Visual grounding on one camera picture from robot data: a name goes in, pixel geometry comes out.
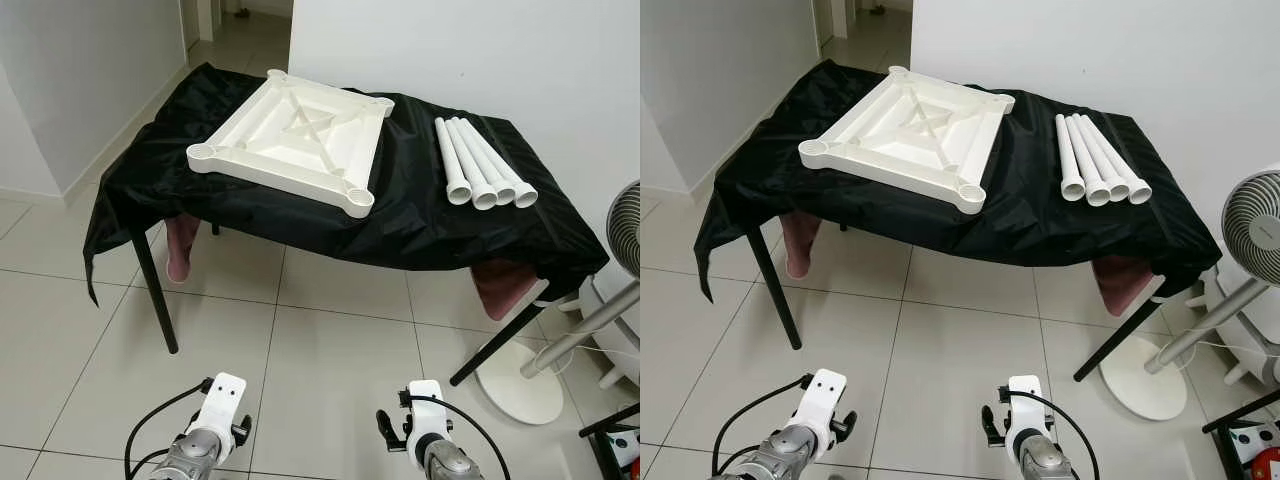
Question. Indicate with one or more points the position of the white plastic table leg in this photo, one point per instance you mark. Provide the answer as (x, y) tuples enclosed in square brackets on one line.
[(504, 165), (1087, 162), (1104, 162), (1067, 158), (452, 160), (471, 165), (488, 165), (1120, 162)]

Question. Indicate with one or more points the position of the white plastic table top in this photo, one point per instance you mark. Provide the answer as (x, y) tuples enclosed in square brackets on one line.
[(900, 140), (290, 150)]

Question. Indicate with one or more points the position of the black tablecloth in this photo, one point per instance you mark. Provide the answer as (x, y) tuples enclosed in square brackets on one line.
[(400, 220), (1010, 225)]

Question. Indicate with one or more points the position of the black metal stand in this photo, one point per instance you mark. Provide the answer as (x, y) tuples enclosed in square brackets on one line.
[(600, 455), (1224, 455)]

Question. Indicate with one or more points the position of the red round object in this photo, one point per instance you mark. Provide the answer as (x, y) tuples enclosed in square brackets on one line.
[(1268, 465)]

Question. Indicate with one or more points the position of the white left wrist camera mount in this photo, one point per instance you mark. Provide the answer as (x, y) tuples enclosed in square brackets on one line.
[(222, 395), (825, 390)]

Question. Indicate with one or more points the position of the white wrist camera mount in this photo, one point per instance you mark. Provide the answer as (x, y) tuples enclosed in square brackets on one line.
[(825, 390), (222, 395), (425, 395), (1025, 392)]

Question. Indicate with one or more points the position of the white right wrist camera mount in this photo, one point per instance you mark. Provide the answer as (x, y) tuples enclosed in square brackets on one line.
[(425, 395), (1025, 392)]

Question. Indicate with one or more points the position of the white pedestal fan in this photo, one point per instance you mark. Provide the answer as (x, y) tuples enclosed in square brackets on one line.
[(520, 395), (1250, 215)]

